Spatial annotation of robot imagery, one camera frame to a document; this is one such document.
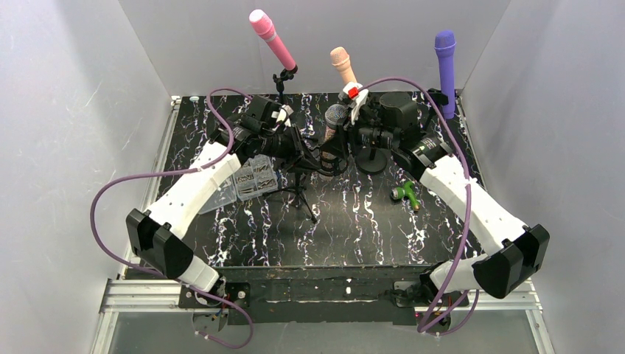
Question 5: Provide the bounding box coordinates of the small black shock-mount tripod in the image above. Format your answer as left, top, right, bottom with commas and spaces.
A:
262, 145, 349, 224

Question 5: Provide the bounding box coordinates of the rhinestone glitter microphone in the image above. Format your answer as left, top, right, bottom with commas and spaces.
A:
321, 103, 348, 160

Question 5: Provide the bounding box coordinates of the tall black tripod stand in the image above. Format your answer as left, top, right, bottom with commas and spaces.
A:
272, 66, 298, 104

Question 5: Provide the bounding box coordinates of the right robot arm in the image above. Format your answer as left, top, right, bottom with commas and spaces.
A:
322, 88, 551, 299

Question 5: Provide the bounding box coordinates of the black round-base clip stand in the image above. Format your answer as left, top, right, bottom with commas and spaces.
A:
424, 88, 449, 128

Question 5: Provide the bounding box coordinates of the peach microphone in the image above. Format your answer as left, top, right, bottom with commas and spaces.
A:
330, 46, 358, 84

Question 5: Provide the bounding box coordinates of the purple microphone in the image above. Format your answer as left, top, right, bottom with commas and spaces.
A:
434, 30, 456, 119

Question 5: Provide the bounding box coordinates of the pink microphone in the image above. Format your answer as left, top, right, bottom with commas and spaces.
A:
248, 9, 297, 72

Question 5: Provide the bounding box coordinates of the clear plastic screw box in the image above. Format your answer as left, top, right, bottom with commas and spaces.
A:
198, 155, 279, 215

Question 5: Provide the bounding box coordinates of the green plastic tool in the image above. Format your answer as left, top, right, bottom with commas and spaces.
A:
390, 181, 421, 212

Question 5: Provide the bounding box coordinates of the black round-base shock-mount stand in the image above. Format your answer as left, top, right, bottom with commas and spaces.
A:
355, 147, 388, 176

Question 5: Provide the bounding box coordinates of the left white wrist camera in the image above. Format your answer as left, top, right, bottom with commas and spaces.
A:
272, 105, 294, 125

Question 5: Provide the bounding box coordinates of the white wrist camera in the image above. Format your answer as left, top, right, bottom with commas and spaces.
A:
339, 82, 369, 125
272, 105, 294, 125

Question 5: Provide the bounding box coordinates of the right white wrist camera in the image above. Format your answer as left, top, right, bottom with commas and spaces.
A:
339, 82, 369, 125

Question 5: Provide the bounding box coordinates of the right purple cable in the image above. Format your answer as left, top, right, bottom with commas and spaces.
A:
358, 76, 482, 336

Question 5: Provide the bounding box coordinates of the purple cable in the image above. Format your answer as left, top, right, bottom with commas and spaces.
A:
358, 76, 482, 336
89, 88, 294, 350

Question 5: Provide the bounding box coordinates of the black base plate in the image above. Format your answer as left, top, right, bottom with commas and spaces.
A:
163, 263, 477, 326

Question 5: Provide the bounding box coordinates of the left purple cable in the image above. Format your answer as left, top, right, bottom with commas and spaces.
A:
89, 88, 294, 350

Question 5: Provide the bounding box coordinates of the aluminium frame rail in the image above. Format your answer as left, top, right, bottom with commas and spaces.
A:
90, 95, 555, 354

